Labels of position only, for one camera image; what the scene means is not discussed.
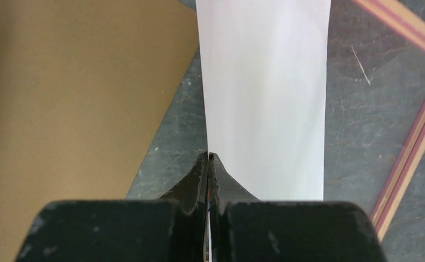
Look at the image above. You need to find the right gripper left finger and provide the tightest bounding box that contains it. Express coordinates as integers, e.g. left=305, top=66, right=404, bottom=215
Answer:
left=16, top=152, right=209, bottom=261

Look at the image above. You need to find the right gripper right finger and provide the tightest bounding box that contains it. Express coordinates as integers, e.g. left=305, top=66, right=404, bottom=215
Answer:
left=208, top=153, right=386, bottom=261

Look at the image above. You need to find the coastal landscape photo board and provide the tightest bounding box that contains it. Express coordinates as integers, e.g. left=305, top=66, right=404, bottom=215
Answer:
left=196, top=1, right=331, bottom=201

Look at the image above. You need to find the brown cardboard backing board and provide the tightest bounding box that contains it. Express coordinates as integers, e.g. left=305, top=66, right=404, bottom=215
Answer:
left=0, top=1, right=198, bottom=261

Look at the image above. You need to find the pink wooden picture frame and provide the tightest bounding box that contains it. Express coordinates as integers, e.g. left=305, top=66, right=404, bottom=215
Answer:
left=356, top=0, right=425, bottom=240

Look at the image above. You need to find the clear acrylic sheet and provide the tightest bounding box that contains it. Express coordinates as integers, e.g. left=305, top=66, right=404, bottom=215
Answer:
left=324, top=1, right=425, bottom=213

